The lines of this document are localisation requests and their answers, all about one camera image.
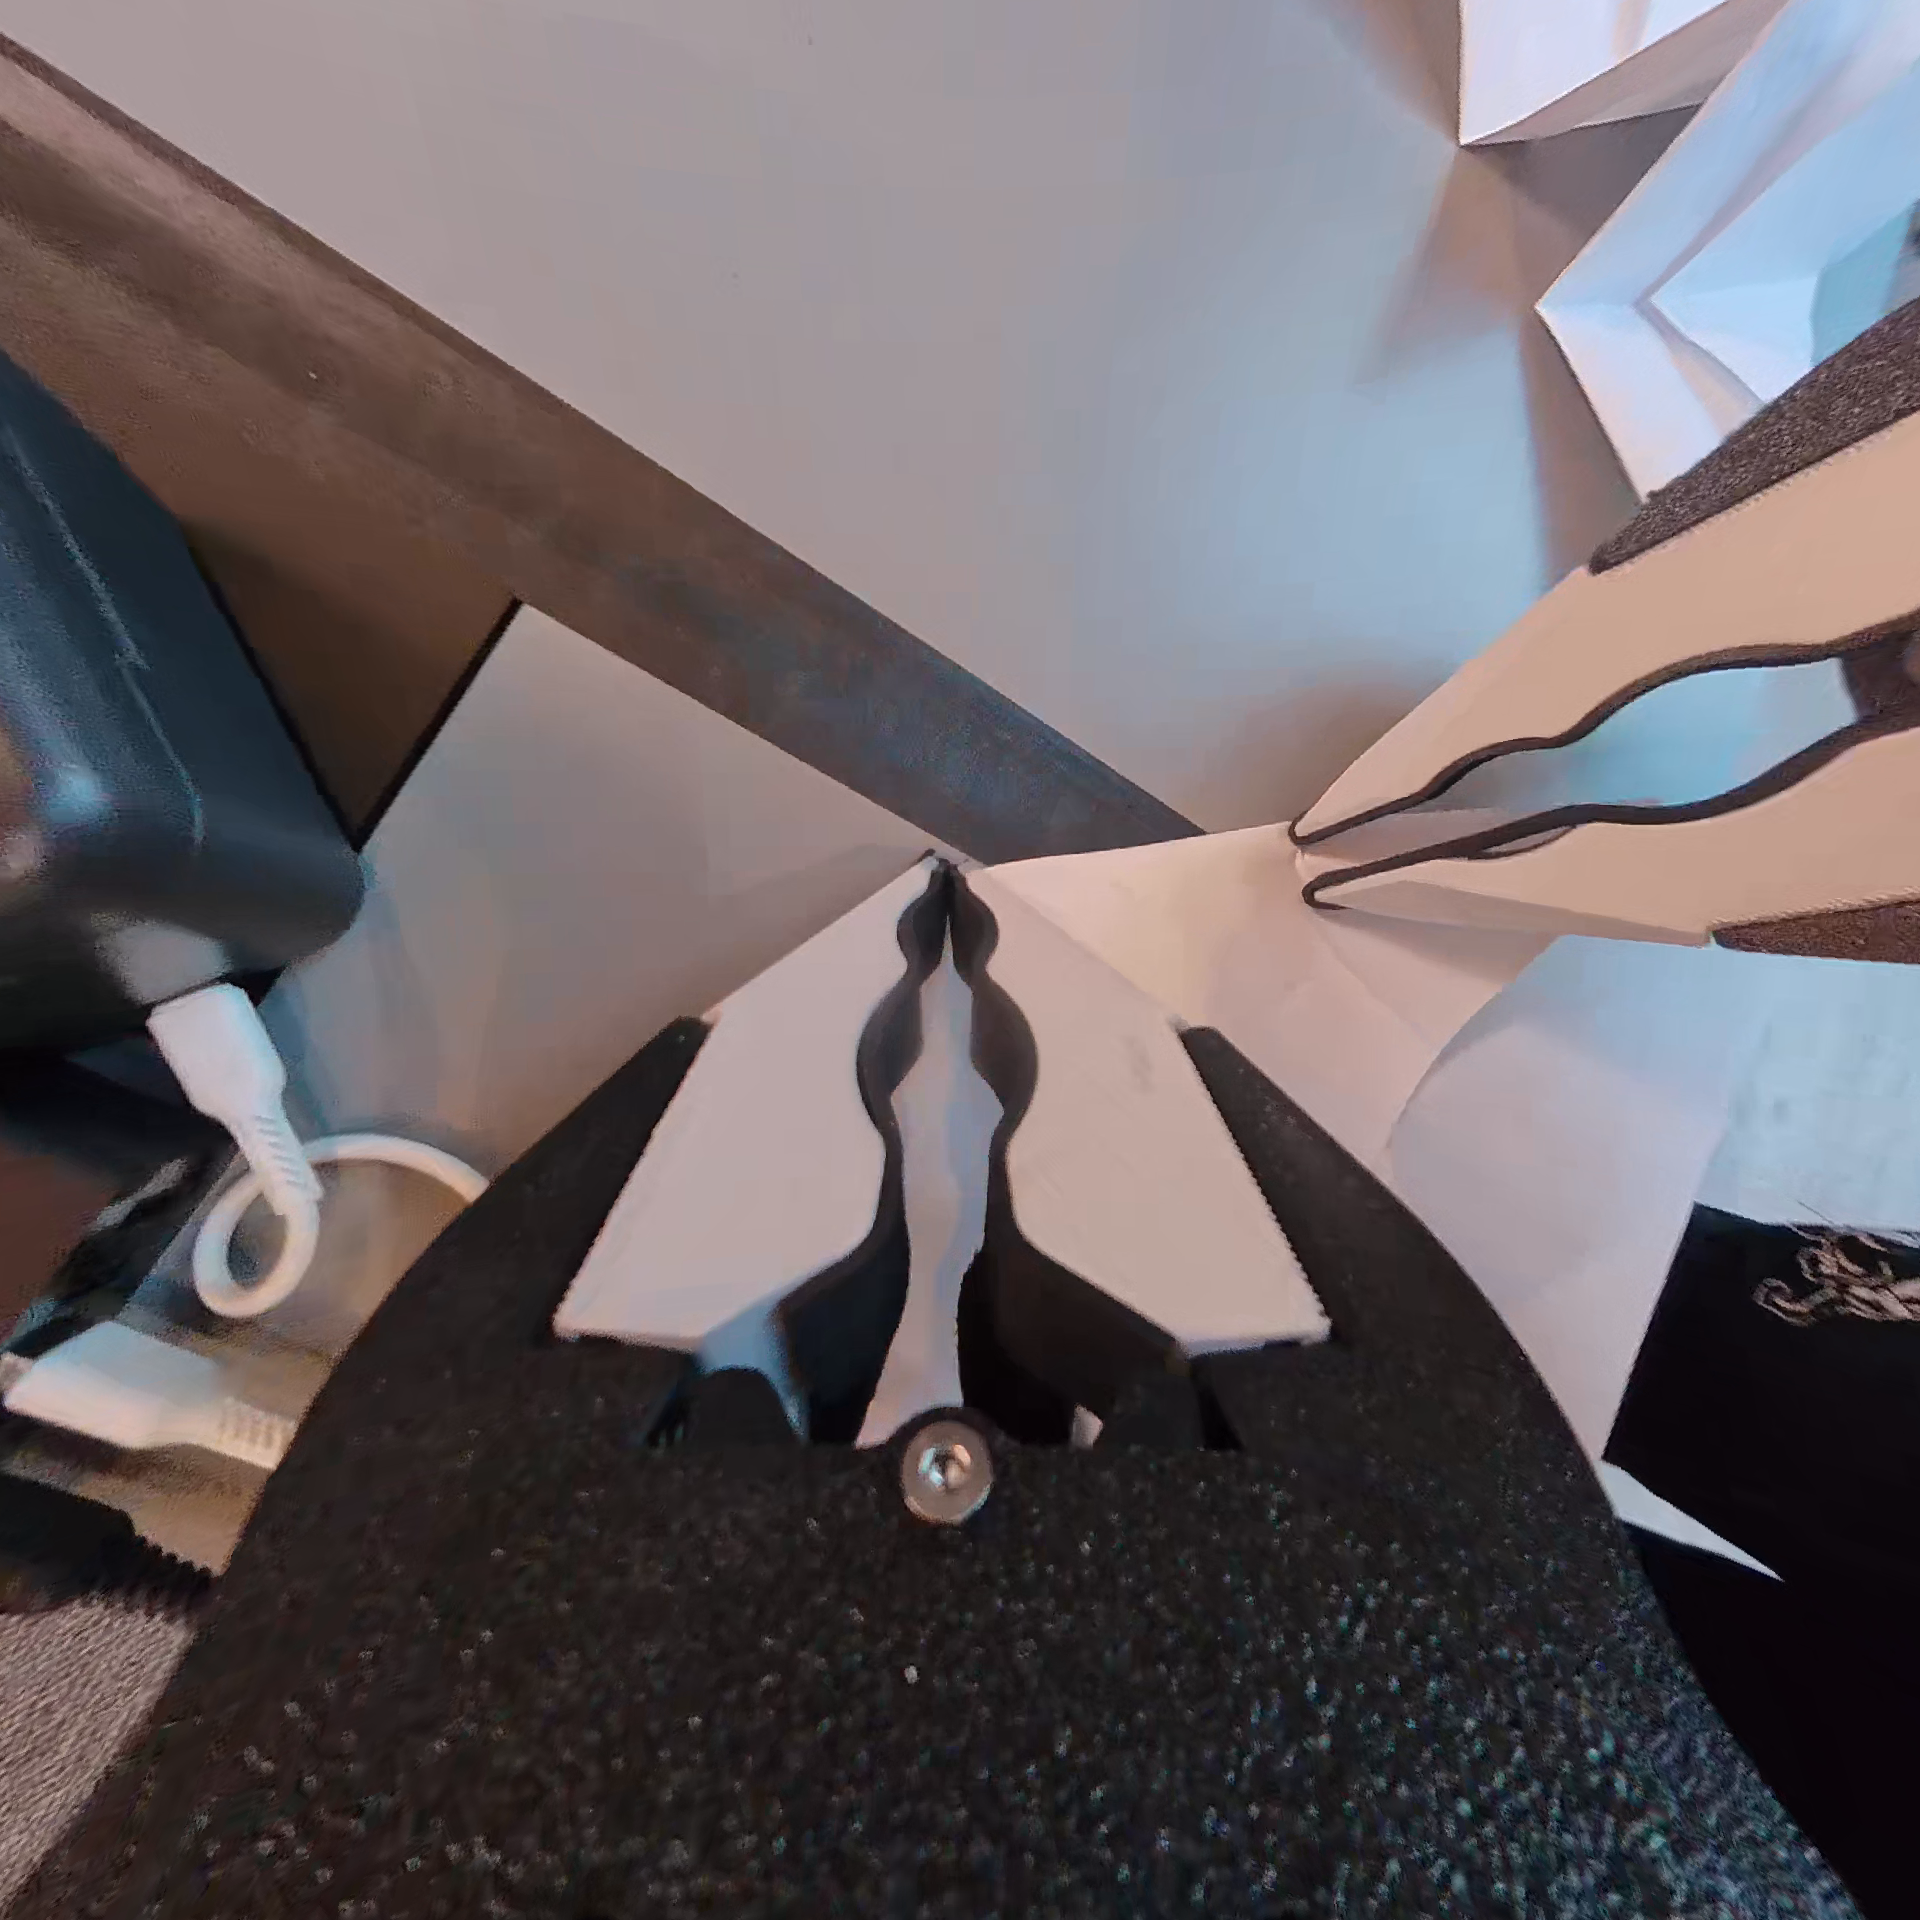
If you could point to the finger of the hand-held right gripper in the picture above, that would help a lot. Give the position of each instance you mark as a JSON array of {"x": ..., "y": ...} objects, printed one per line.
[
  {"x": 1723, "y": 878},
  {"x": 1650, "y": 601}
]

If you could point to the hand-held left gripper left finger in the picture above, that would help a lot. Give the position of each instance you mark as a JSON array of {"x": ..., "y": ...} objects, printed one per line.
[{"x": 750, "y": 1186}]

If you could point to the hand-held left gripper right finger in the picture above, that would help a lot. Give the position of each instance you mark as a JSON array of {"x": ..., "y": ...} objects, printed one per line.
[{"x": 1142, "y": 1186}]

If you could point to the white paper sheet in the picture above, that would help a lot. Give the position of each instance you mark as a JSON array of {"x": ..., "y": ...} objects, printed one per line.
[{"x": 1243, "y": 991}]

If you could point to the white desk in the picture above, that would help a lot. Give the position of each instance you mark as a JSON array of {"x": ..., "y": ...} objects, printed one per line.
[{"x": 900, "y": 301}]

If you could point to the person's black clothing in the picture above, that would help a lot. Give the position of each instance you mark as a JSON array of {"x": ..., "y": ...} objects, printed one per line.
[{"x": 1799, "y": 1500}]

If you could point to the dark electronic device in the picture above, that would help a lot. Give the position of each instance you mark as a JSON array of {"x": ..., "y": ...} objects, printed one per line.
[{"x": 76, "y": 1202}]

